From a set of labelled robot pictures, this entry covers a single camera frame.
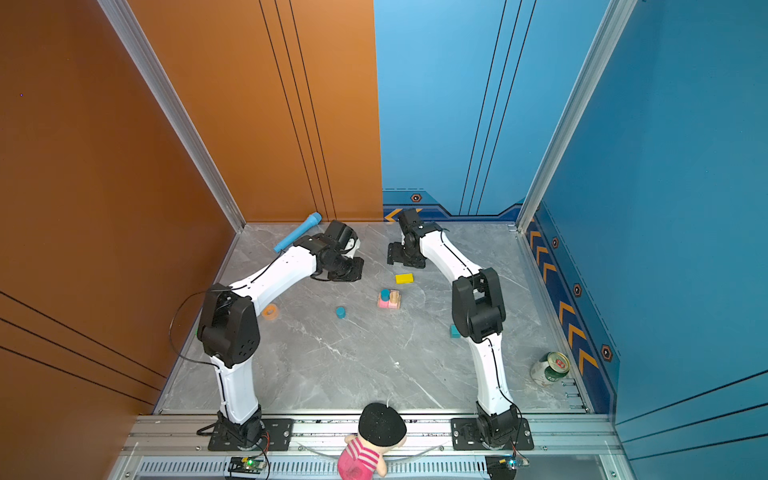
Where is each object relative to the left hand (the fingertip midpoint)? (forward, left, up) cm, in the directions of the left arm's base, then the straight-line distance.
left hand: (363, 272), depth 92 cm
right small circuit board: (-47, -39, -11) cm, 62 cm away
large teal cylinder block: (-3, -7, -7) cm, 11 cm away
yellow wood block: (+5, -14, -10) cm, 18 cm away
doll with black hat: (-42, -7, -3) cm, 42 cm away
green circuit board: (-48, +25, -13) cm, 56 cm away
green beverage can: (-27, -51, 0) cm, 58 cm away
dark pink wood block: (-6, -7, -8) cm, 13 cm away
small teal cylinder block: (-8, +7, -10) cm, 15 cm away
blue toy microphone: (+31, +24, -8) cm, 40 cm away
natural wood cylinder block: (-5, -10, -6) cm, 13 cm away
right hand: (+7, -11, -3) cm, 13 cm away
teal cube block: (-15, -28, -10) cm, 33 cm away
